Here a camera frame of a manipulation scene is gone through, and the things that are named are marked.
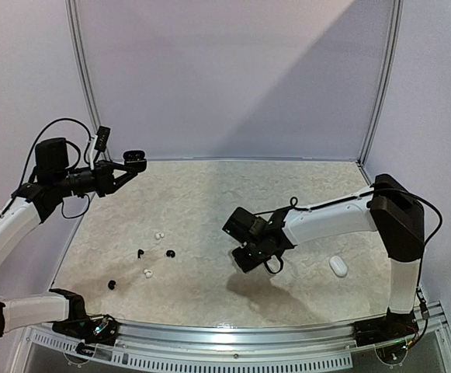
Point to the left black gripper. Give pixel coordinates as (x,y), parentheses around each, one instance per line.
(105,181)

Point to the black earbud charging case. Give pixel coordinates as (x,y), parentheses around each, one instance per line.
(133,156)

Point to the right aluminium frame post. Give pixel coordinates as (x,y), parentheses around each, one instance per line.
(383,82)

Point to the aluminium front rail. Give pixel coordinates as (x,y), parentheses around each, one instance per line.
(144,347)

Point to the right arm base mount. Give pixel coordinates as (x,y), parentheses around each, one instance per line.
(389,327)

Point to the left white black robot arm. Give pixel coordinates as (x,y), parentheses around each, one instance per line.
(53,179)

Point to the white earbud charging case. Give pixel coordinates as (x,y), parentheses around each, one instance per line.
(338,266)

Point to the left aluminium frame post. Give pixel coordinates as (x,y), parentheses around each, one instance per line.
(73,16)

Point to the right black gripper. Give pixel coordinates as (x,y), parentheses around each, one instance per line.
(246,257)

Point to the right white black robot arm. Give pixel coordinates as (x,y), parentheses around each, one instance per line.
(385,207)

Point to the aluminium frame post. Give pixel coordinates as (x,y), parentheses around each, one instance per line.
(73,16)
(383,82)

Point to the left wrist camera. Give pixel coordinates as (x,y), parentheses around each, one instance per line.
(96,145)

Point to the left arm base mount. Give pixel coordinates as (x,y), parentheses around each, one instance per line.
(102,329)

